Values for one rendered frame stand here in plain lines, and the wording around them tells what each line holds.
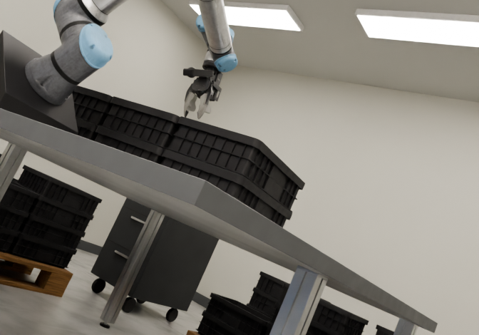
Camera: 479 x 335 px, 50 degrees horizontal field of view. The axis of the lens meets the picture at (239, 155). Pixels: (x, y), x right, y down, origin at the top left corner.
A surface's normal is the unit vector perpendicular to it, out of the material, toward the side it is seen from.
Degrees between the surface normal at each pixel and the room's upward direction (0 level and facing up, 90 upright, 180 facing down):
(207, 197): 90
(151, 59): 90
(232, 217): 90
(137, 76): 90
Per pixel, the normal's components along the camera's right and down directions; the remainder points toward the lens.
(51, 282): 0.76, 0.22
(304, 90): -0.51, -0.38
